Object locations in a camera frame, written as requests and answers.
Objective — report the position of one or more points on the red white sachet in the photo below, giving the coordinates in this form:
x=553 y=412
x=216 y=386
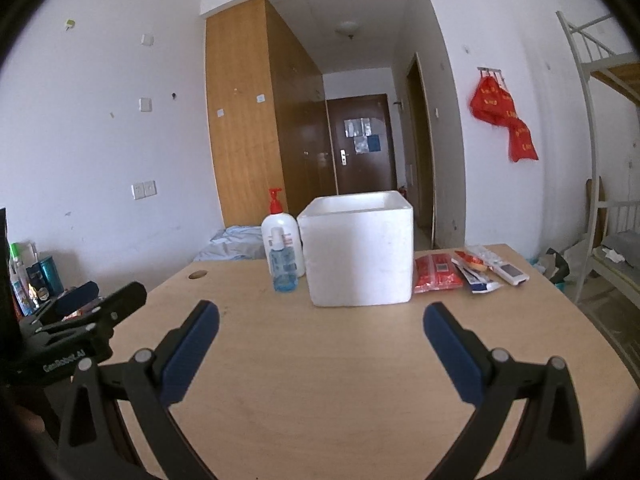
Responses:
x=467 y=260

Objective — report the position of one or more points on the light blue bedding bundle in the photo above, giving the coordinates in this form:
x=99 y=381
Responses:
x=232 y=245

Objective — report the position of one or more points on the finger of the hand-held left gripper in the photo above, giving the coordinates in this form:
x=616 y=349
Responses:
x=77 y=296
x=125 y=302

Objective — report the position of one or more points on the blue spray bottle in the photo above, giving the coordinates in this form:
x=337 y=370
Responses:
x=283 y=270

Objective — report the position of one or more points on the green white bottle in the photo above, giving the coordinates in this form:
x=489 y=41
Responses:
x=19 y=280

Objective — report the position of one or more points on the teal can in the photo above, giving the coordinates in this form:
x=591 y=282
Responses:
x=51 y=275

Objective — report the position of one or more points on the wooden wardrobe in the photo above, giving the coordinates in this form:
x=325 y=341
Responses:
x=245 y=135

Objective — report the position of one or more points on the white paper notice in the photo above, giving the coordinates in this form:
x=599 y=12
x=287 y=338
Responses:
x=357 y=126

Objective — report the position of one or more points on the white pump bottle red top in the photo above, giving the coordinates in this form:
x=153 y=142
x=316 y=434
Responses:
x=282 y=221

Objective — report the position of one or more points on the grey metal bunk bed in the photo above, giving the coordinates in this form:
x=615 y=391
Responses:
x=592 y=135

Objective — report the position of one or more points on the white foam box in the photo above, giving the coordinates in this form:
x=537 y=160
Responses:
x=360 y=260

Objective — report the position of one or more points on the grey mattress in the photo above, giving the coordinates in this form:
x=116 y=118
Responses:
x=625 y=267

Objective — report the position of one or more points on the wooden side door frame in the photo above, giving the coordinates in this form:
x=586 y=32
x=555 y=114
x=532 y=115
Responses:
x=422 y=160

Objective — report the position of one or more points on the red printed bag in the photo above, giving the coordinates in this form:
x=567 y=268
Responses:
x=522 y=142
x=492 y=102

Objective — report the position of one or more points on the dark blue bottle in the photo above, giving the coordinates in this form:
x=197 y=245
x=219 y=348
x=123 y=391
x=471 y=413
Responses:
x=34 y=280

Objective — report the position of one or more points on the white wall switch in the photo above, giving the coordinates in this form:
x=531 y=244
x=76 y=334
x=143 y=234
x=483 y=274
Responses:
x=145 y=105

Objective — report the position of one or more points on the white blue tube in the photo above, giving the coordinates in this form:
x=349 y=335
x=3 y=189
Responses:
x=482 y=282

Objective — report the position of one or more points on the round ceiling lamp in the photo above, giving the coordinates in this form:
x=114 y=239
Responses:
x=347 y=28

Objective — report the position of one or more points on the red packet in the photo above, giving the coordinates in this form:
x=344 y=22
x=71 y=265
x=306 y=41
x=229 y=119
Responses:
x=437 y=272

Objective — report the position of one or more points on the white crumpled tissue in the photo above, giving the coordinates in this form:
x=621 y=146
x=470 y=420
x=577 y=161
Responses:
x=612 y=254

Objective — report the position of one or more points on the leaning wooden boards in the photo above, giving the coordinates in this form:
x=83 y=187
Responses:
x=596 y=210

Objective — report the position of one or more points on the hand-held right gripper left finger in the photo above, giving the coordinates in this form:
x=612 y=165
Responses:
x=192 y=350

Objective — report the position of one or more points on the metal wall hook rack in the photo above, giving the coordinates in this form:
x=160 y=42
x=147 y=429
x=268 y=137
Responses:
x=489 y=71

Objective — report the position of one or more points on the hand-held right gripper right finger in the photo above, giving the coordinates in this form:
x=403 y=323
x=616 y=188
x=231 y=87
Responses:
x=450 y=352

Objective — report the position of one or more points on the white wall socket panel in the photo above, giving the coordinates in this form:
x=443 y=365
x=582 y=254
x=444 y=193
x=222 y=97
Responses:
x=143 y=190

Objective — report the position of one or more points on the dark brown door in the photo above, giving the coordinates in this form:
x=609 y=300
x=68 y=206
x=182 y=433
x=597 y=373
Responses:
x=362 y=170

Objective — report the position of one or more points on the black plastic bag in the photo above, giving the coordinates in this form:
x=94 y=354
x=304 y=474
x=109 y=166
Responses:
x=557 y=265

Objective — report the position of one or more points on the blue paper notice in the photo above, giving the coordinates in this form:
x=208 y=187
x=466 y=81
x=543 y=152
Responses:
x=374 y=143

